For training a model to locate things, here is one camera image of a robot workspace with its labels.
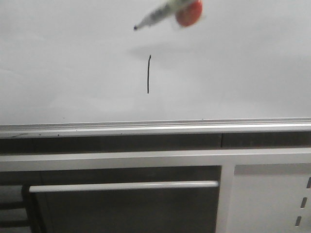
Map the red round magnet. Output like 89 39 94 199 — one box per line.
175 0 203 27

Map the white whiteboard marker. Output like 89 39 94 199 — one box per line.
133 0 194 31

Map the dark chair with white rail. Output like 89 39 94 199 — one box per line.
29 181 219 233

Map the large whiteboard with aluminium frame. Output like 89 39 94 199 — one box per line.
0 0 311 138

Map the white metal desk frame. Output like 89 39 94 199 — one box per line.
0 148 311 233

